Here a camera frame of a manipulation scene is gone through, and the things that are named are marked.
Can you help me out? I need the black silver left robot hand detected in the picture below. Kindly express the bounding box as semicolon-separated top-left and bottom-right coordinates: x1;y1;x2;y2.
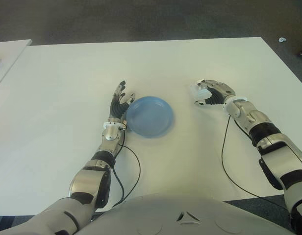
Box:
108;80;136;120

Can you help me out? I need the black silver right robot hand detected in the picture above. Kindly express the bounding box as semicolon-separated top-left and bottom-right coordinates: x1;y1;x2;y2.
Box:
194;78;236;106

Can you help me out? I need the white charger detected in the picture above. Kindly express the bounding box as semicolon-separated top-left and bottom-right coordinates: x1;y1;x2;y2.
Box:
189;82;210;101

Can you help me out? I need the blue plastic plate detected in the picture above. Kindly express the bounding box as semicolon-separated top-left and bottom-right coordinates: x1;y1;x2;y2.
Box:
126;95;175;140

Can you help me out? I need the grey robot torso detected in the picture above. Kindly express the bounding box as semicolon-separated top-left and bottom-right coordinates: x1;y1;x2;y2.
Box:
75;193;296;235

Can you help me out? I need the white side table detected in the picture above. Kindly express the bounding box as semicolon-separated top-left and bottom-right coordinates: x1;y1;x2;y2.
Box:
0;39;32;91

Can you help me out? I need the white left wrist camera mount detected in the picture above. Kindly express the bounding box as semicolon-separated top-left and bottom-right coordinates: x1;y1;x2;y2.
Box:
103;121;128;130

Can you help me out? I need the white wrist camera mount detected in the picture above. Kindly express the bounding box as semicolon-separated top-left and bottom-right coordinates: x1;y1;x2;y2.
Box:
103;121;128;130
223;96;249;106

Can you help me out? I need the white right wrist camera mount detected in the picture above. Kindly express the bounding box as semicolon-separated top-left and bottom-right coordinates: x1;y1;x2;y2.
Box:
223;96;249;106

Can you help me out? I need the thin black left wrist cable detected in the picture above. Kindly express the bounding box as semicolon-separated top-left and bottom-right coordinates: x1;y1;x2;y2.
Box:
118;144;141;209

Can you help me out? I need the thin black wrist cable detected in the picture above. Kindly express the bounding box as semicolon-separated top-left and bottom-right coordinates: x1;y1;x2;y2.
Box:
221;115;289;211
118;144;141;209

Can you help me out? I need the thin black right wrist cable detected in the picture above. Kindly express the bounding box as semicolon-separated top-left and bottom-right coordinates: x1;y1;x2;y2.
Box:
221;115;289;211

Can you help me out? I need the thick dark left arm cable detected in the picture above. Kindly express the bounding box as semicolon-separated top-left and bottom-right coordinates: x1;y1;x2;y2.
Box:
111;166;125;206

